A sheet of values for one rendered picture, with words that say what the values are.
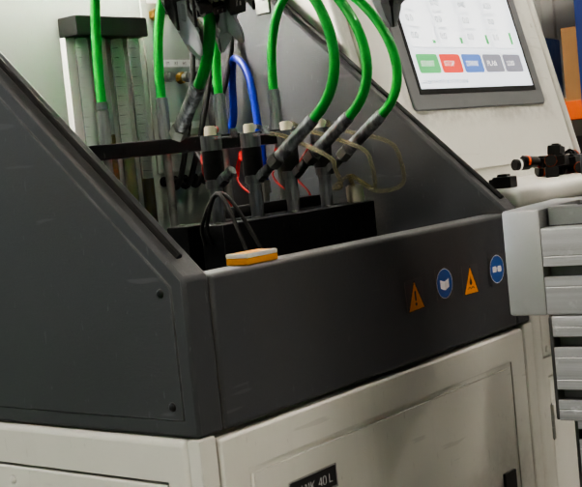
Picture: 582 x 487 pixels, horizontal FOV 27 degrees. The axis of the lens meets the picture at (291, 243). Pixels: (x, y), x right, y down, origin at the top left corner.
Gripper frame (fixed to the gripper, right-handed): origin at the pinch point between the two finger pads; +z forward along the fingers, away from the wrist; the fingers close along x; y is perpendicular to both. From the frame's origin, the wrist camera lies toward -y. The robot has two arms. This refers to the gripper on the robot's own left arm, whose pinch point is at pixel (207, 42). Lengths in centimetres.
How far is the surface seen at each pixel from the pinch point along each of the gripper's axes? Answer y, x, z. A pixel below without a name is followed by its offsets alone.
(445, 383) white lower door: 32, 16, 38
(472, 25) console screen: -40, 63, 50
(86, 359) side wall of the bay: 27.7, -25.9, 12.6
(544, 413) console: 31, 35, 59
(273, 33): -26.7, 18.8, 25.4
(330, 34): -4.6, 17.9, 8.9
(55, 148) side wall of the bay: 11.7, -21.6, -2.5
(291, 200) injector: -2.8, 10.7, 35.0
